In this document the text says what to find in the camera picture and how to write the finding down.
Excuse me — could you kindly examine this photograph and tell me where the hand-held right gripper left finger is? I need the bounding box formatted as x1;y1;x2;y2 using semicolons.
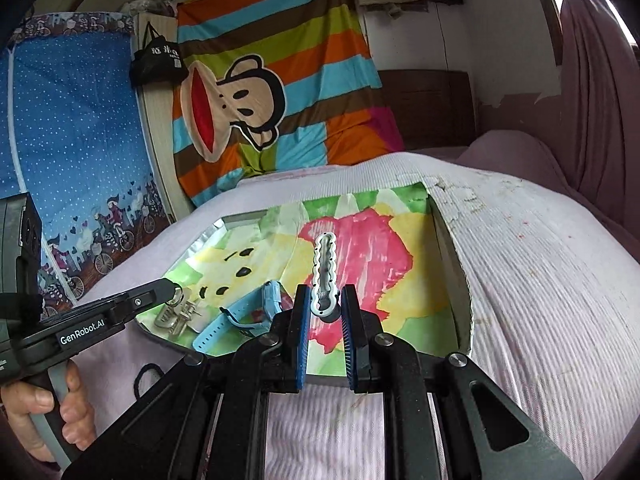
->
60;284;311;480

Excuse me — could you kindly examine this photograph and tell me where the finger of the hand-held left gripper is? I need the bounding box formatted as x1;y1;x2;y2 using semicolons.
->
102;280;185;328

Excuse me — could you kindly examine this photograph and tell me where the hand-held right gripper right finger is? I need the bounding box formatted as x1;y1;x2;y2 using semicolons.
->
341;284;584;480

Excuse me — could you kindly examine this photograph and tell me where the silver metal clip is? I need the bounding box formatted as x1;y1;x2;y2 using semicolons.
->
154;287;211;336

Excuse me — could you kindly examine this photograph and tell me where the white and blue wavy hair clip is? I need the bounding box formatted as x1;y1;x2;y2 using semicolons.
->
309;232;342;318

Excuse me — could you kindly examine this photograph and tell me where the black hair tie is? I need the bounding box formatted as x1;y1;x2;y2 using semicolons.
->
132;362;168;401

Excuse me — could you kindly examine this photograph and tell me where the grey metal tray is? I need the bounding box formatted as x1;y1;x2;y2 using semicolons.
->
135;182;476;386

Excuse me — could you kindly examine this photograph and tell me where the person's left hand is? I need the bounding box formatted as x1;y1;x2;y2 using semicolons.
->
0;360;98;463

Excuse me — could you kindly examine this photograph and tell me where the blue wrist watch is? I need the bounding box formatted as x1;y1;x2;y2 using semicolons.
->
192;280;296;356

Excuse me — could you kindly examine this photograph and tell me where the blue dotted fabric wardrobe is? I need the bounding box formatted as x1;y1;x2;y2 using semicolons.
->
0;10;176;321

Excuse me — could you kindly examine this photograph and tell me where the light wooden cabinet panel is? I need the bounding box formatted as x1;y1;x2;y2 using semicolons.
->
134;12;196;221

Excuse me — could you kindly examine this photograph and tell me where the pink ribbed bed sheet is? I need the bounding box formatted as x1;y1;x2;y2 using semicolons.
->
45;152;640;480

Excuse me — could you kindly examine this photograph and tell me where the black tote bag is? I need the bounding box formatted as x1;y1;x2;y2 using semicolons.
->
129;22;190;88

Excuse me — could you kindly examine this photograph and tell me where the pink pillow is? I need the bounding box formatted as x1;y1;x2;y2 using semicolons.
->
452;130;581;196

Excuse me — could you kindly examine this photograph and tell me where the brown wooden headboard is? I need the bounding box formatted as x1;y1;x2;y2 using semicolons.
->
375;69;476;153

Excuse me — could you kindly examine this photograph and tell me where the striped monkey print cloth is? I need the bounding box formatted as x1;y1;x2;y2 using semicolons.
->
172;0;406;208

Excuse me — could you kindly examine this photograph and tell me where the pink curtain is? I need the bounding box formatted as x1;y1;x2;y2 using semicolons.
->
557;0;640;226

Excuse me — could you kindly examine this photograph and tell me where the thin wall cable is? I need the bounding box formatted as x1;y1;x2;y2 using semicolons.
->
437;2;449;71

